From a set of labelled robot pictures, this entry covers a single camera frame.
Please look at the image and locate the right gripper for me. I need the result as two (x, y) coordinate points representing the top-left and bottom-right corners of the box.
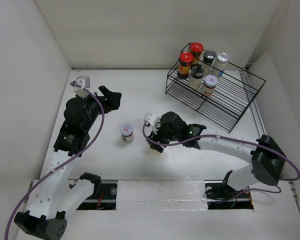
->
(146, 120), (181, 153)

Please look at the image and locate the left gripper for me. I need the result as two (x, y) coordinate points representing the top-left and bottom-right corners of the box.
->
(78, 86), (121, 132)

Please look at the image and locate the black knob grinder bottle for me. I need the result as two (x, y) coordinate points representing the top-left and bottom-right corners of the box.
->
(188, 65), (205, 90)

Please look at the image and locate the red lid sauce bottle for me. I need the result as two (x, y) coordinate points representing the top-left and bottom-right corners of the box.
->
(189, 42), (204, 68)
(177, 52), (194, 79)

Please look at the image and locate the white lid spice jar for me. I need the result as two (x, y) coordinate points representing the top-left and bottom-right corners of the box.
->
(120, 124), (134, 143)
(201, 75), (219, 97)

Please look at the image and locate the black cap grinder bottle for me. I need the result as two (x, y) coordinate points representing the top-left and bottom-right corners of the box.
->
(202, 49), (217, 76)

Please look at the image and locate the silver lid blue label bottle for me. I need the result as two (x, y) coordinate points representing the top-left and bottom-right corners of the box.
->
(211, 52), (230, 80)

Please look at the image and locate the silver lid glass jar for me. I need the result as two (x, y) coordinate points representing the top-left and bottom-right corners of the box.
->
(148, 147), (159, 154)

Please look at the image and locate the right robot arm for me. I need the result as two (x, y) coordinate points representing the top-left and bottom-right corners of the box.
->
(143, 111), (287, 202)

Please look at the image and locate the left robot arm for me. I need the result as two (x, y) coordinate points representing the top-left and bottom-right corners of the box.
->
(14, 83), (122, 240)

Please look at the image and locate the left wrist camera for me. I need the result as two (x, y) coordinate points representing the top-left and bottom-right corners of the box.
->
(71, 75), (91, 98)

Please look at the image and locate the black wire rack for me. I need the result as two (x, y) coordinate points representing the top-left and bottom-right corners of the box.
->
(165, 61), (266, 133)

